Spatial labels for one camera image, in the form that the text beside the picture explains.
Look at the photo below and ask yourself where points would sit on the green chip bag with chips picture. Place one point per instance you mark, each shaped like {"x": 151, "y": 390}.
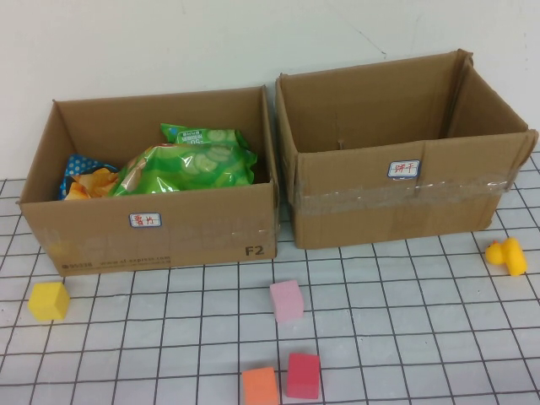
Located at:
{"x": 190, "y": 173}

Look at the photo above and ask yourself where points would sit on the blue polka dot snack bag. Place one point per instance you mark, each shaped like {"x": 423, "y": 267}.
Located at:
{"x": 80, "y": 166}

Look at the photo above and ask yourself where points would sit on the cardboard box marked F2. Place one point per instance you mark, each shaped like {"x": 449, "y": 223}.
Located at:
{"x": 202, "y": 236}

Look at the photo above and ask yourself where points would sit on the taped cardboard box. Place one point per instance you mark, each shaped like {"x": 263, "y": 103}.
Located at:
{"x": 358, "y": 219}

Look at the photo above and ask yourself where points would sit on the green cucumber chip bag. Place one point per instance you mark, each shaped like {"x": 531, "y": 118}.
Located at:
{"x": 202, "y": 135}

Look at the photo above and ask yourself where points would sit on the pink foam cube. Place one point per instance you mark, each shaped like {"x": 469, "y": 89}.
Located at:
{"x": 287, "y": 301}

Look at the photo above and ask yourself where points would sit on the white label sticker red writing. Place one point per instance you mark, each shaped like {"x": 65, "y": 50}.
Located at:
{"x": 145, "y": 220}
{"x": 404, "y": 169}

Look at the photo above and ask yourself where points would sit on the red foam cube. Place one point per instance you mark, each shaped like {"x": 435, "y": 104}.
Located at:
{"x": 303, "y": 377}

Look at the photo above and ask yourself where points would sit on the orange foam cube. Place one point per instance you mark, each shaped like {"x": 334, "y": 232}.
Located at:
{"x": 259, "y": 388}

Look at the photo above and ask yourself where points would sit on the yellow foam cube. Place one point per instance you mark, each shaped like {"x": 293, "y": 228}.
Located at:
{"x": 48, "y": 304}

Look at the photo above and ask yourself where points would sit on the yellow rubber duck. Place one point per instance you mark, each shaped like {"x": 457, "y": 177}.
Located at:
{"x": 508, "y": 257}

